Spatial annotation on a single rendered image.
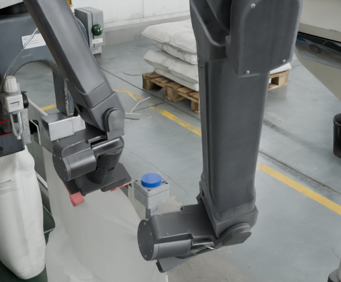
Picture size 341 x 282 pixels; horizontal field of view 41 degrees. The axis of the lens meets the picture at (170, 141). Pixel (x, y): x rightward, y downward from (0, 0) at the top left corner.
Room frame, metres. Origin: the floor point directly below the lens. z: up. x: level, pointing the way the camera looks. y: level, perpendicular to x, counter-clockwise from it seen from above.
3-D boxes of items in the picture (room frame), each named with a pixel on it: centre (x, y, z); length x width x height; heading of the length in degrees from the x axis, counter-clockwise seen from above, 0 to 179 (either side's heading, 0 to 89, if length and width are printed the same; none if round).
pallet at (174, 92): (4.22, -0.45, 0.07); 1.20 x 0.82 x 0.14; 129
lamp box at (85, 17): (1.18, 0.21, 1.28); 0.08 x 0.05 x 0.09; 37
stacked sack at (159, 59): (4.19, -0.10, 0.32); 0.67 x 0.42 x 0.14; 131
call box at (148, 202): (1.13, 0.05, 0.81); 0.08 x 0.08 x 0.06; 37
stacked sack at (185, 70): (3.87, -0.34, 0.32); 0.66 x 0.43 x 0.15; 129
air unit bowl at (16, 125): (0.97, 0.36, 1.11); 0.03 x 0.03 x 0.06
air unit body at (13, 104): (0.97, 0.36, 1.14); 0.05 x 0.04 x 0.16; 127
